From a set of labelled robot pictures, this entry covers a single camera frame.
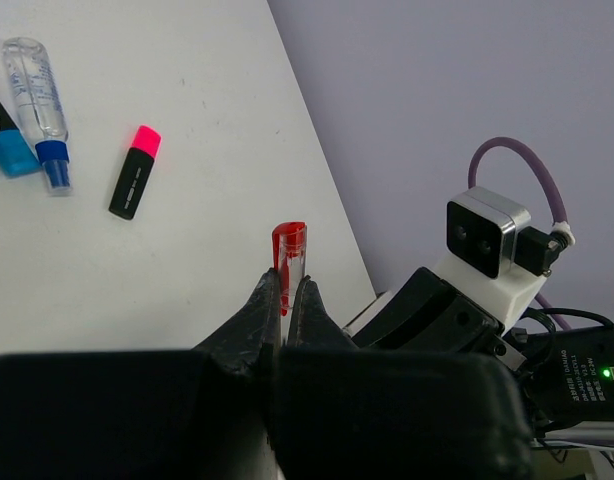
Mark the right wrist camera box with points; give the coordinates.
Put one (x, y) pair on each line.
(495, 257)

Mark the blue-capped black highlighter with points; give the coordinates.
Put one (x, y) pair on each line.
(16, 157)

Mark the clear glue bottle blue cap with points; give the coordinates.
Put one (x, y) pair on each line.
(39, 109)

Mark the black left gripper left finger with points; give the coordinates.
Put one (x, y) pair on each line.
(194, 413)

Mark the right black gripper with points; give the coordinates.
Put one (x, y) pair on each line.
(428, 314)

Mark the red transparent pen cap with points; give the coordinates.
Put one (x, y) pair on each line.
(289, 242)

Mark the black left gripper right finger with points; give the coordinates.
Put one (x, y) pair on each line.
(348, 413)

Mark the pink-capped black highlighter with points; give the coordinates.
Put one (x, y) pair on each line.
(135, 172)

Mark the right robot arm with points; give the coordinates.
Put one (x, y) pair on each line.
(562, 358)

